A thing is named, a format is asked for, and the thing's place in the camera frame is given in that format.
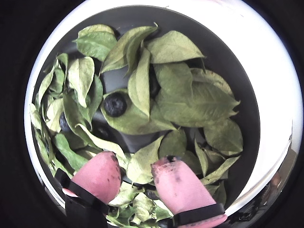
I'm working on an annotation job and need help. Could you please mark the dark gray round bowl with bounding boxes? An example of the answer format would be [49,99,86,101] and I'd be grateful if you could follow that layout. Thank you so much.
[30,4,261,228]

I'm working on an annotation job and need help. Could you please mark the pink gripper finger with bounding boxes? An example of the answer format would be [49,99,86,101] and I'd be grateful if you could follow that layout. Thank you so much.
[151,155,228,225]
[54,151,123,214]

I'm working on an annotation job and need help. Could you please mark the green leaf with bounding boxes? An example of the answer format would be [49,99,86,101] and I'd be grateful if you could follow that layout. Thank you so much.
[132,192,156,221]
[75,123,130,167]
[145,30,206,64]
[190,67,235,95]
[158,128,188,159]
[73,24,118,62]
[45,97,65,133]
[99,22,159,74]
[153,62,193,100]
[67,56,95,108]
[53,133,90,171]
[203,118,244,156]
[194,139,209,177]
[200,155,241,186]
[99,89,178,135]
[155,82,241,128]
[127,47,152,119]
[126,135,164,185]

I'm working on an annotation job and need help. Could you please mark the dark blueberry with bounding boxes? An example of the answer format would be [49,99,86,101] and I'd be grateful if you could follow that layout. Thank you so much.
[58,112,72,133]
[103,92,128,117]

